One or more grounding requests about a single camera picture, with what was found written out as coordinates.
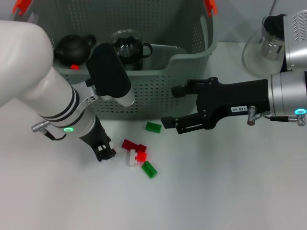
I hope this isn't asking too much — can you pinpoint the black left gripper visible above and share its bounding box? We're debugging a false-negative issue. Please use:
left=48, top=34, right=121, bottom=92
left=79, top=115, right=118, bottom=163

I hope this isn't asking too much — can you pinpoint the left arm dark cable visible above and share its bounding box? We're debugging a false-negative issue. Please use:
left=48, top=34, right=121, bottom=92
left=31, top=121, right=67, bottom=141

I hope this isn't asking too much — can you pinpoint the dark red toy brick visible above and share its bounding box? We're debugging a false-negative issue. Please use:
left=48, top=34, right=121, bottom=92
left=121, top=138, right=147, bottom=152

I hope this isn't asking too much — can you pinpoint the black clay teapot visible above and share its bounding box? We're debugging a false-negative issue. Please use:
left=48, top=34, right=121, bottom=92
left=54, top=34, right=97, bottom=67

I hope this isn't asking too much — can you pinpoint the green toy brick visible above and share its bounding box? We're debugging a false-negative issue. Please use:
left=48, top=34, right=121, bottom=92
left=141, top=161, right=158, bottom=179
left=145, top=121, right=163, bottom=134

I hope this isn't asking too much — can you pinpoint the grey perforated plastic storage bin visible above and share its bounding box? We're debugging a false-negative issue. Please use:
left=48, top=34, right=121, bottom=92
left=9, top=0, right=219, bottom=121

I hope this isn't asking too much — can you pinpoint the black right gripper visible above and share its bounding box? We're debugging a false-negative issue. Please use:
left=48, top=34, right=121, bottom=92
left=160, top=77, right=273, bottom=135

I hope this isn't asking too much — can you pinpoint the glass pitcher with black handle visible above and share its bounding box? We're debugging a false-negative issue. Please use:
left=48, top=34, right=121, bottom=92
left=242, top=13, right=293, bottom=81

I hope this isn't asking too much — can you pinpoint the orange bin handle clip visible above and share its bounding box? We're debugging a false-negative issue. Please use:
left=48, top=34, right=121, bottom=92
left=12, top=0, right=32, bottom=16
left=203, top=0, right=218, bottom=19

